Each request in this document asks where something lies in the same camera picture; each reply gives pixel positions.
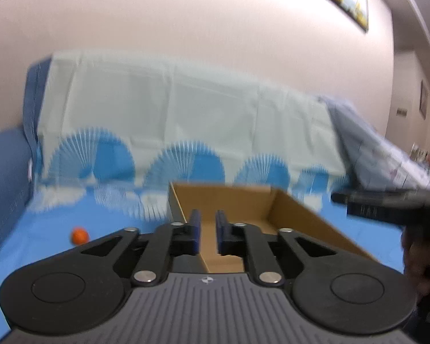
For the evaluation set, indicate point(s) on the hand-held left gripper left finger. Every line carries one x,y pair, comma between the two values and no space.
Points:
195,233

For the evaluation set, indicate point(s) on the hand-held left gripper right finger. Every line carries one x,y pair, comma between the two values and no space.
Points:
221,233

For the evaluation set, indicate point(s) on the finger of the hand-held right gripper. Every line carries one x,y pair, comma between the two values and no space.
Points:
380,197
380,214

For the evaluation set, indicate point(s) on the brown cardboard box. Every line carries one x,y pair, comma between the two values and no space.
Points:
236,200

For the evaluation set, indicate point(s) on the small orange tomato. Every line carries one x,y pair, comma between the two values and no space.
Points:
79,235

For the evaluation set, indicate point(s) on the person's right hand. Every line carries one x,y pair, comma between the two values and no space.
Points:
421,258

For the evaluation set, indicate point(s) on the grey-blue crumpled cloth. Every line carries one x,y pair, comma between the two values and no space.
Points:
365,150

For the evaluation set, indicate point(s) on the blue fan-print cloth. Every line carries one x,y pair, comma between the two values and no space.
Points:
165,107

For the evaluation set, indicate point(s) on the wall switch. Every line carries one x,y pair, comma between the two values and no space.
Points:
401,112

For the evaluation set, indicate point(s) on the small framed wall picture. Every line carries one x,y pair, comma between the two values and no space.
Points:
424,99

